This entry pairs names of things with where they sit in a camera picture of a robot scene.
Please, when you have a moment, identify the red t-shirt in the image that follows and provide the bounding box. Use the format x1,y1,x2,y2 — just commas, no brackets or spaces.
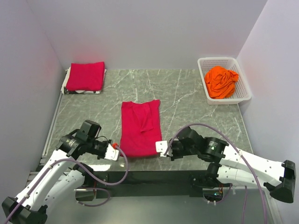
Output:
120,99,162,158
66,62,105,91

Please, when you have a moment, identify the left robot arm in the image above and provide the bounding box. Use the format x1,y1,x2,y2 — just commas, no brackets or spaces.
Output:
2,120,113,224

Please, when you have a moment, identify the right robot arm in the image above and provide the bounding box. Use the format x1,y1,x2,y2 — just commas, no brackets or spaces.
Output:
158,127,296,203

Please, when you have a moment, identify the folded red t-shirt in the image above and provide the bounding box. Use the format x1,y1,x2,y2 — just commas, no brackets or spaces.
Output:
66,62,105,91

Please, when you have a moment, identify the crumpled orange t-shirt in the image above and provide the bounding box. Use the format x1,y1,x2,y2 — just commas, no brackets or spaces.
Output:
204,66,239,99

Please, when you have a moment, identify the white plastic basket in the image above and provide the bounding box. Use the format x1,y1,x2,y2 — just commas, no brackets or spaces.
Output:
198,57,252,105

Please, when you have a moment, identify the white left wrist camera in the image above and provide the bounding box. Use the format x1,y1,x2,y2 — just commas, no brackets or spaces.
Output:
104,143,120,161

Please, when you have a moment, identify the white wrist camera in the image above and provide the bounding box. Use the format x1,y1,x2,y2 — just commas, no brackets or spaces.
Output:
104,143,120,161
155,140,172,157

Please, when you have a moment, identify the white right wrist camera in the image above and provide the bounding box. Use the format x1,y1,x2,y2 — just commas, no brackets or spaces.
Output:
155,140,172,157

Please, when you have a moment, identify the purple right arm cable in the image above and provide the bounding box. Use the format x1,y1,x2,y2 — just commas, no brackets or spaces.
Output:
163,123,268,224

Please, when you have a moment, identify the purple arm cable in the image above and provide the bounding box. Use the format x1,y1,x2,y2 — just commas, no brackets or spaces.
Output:
163,123,268,224
3,144,129,224

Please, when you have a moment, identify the aluminium extrusion rail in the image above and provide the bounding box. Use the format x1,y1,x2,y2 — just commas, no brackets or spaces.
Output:
27,169,248,191

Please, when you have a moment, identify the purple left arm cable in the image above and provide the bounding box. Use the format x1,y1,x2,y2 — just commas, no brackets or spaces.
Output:
3,144,129,224

